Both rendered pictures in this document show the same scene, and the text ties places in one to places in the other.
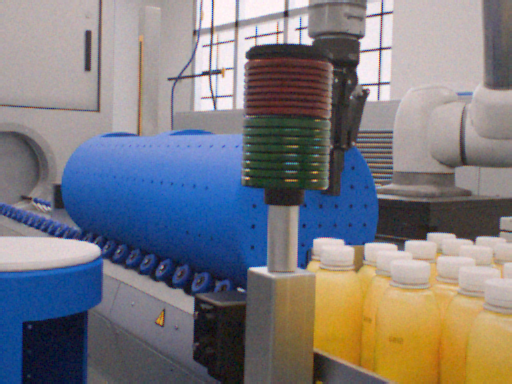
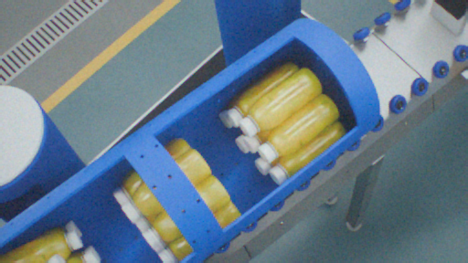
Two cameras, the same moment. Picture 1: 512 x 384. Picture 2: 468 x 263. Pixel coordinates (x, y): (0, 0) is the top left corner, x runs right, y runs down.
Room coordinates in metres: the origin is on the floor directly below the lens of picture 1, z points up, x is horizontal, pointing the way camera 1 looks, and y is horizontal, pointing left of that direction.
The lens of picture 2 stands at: (1.61, -0.31, 2.18)
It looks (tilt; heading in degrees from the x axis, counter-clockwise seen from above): 62 degrees down; 94
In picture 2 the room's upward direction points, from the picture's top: 11 degrees counter-clockwise
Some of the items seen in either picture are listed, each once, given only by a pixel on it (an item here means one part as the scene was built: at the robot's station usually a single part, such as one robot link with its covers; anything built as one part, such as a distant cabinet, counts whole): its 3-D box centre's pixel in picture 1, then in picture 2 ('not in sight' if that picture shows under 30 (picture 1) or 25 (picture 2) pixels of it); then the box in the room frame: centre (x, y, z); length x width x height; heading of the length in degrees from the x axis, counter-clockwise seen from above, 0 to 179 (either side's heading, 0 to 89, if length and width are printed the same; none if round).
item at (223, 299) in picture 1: (231, 335); not in sight; (0.86, 0.02, 0.95); 0.10 x 0.07 x 0.10; 122
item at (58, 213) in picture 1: (68, 207); (450, 5); (2.13, 0.59, 1.00); 0.10 x 0.04 x 0.15; 122
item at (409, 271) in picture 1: (410, 270); not in sight; (0.68, -0.16, 1.07); 0.04 x 0.04 x 0.02
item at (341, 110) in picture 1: (340, 115); not in sight; (1.06, -0.13, 1.25); 0.04 x 0.01 x 0.11; 32
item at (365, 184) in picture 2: not in sight; (362, 194); (1.93, 0.38, 0.31); 0.06 x 0.06 x 0.63; 32
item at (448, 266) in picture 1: (456, 266); not in sight; (0.72, -0.22, 1.07); 0.04 x 0.04 x 0.02
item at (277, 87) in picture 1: (287, 91); not in sight; (0.49, -0.02, 1.23); 0.06 x 0.06 x 0.04
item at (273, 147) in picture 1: (285, 153); not in sight; (0.49, -0.02, 1.18); 0.06 x 0.06 x 0.05
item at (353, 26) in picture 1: (336, 22); not in sight; (1.05, -0.12, 1.39); 0.09 x 0.09 x 0.06
